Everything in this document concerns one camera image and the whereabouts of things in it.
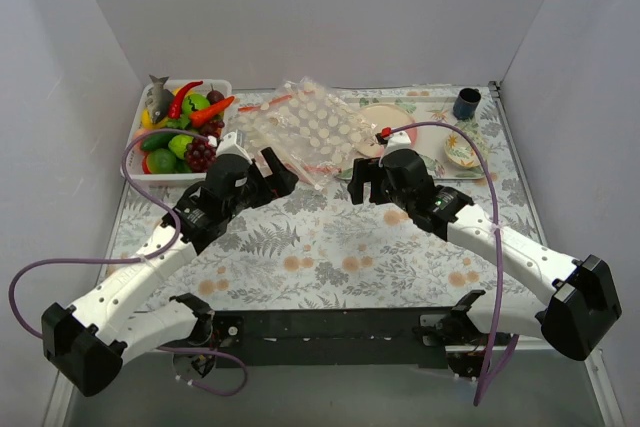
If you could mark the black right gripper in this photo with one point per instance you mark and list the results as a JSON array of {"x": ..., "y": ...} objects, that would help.
[{"x": 373, "y": 182}]

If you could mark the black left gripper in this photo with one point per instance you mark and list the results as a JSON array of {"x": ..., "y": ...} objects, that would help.
[{"x": 263, "y": 182}]

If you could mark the dotted zip top bag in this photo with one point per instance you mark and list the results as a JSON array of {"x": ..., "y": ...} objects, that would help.
[{"x": 314, "y": 135}]

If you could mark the dotted zip bag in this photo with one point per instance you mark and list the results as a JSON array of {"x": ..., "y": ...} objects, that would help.
[
  {"x": 314, "y": 135},
  {"x": 250, "y": 112}
]

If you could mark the orange carrot toy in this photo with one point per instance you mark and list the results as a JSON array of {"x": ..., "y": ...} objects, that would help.
[{"x": 201, "y": 117}]

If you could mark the dark purple plum toy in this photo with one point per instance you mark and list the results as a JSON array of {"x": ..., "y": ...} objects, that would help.
[{"x": 214, "y": 96}]

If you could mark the green lime toy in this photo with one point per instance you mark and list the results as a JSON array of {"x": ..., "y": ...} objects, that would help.
[{"x": 180, "y": 144}]

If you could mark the red chili pepper toy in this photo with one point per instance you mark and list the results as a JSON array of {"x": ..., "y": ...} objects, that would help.
[{"x": 175, "y": 109}]

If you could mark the grey toy fish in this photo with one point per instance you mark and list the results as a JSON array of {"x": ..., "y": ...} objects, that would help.
[{"x": 158, "y": 99}]

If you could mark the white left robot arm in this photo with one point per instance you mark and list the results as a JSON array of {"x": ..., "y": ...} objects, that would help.
[{"x": 93, "y": 338}]

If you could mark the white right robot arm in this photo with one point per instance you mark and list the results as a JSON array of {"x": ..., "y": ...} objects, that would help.
[{"x": 576, "y": 301}]

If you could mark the pink beige round plate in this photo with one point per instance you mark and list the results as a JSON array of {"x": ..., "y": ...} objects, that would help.
[{"x": 380, "y": 116}]

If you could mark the purple grape bunch toy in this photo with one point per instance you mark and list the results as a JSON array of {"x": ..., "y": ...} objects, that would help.
[{"x": 200, "y": 154}]

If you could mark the floral tablecloth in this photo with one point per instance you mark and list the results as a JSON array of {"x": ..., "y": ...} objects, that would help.
[{"x": 314, "y": 250}]

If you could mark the floral serving tray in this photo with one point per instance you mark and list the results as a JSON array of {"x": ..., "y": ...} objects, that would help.
[{"x": 440, "y": 167}]

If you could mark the floral patterned bowl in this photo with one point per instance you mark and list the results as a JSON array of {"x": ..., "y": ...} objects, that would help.
[{"x": 458, "y": 150}]

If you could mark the green watermelon ball toy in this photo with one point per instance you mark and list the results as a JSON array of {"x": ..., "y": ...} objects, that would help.
[{"x": 194, "y": 102}]

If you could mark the dark blue cup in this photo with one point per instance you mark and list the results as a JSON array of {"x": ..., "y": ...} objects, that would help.
[{"x": 466, "y": 103}]

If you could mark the green orange mango toy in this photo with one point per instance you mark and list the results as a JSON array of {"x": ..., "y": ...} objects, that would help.
[{"x": 159, "y": 162}]

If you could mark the green cucumber toy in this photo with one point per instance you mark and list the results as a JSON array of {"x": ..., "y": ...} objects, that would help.
[{"x": 157, "y": 141}]

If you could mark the yellow lemon toy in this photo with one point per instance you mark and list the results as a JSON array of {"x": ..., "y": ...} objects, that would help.
[{"x": 147, "y": 123}]

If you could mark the pink peach toy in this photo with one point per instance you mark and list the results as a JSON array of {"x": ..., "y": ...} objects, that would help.
[{"x": 139, "y": 132}]

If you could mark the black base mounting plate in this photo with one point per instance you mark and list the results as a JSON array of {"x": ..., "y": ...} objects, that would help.
[{"x": 328, "y": 337}]

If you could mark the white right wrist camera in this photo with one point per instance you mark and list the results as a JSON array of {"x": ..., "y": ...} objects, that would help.
[{"x": 391, "y": 138}]

